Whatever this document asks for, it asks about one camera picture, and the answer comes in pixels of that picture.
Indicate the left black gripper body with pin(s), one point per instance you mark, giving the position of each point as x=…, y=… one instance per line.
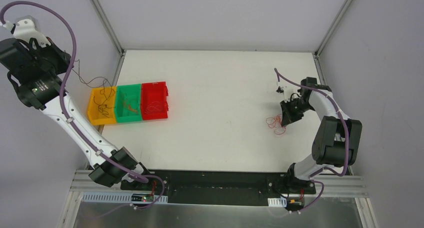
x=57, y=54

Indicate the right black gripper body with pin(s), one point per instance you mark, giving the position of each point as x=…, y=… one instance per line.
x=289, y=110

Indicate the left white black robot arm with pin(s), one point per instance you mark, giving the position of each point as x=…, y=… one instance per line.
x=33, y=72

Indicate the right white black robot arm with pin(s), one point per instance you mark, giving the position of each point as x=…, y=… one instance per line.
x=337, y=139

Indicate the yellow plastic bin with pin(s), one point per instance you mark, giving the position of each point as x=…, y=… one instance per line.
x=101, y=106

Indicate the right controller circuit board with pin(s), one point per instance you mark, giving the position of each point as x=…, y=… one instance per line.
x=294, y=205

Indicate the controller circuit board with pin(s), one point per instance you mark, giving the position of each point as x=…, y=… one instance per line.
x=142, y=197
x=294, y=205

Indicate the green plastic bin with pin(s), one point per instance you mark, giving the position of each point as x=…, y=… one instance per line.
x=128, y=103

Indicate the red plastic bin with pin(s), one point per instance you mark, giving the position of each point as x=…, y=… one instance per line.
x=154, y=105

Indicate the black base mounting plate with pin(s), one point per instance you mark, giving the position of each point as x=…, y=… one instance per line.
x=218, y=187

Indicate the left controller circuit board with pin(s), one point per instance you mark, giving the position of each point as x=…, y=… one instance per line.
x=142, y=197

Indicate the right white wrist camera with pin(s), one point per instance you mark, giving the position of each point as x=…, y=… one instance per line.
x=287, y=91

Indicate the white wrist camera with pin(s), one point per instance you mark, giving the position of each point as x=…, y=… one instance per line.
x=287, y=91
x=26, y=28

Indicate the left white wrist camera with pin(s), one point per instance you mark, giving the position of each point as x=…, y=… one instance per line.
x=26, y=28

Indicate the right white slotted cable duct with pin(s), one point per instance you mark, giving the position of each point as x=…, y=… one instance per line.
x=280, y=202

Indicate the white slotted cable duct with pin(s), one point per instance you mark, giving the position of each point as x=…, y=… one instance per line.
x=118, y=197
x=280, y=202

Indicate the left white slotted cable duct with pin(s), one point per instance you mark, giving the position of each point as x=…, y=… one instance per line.
x=118, y=197

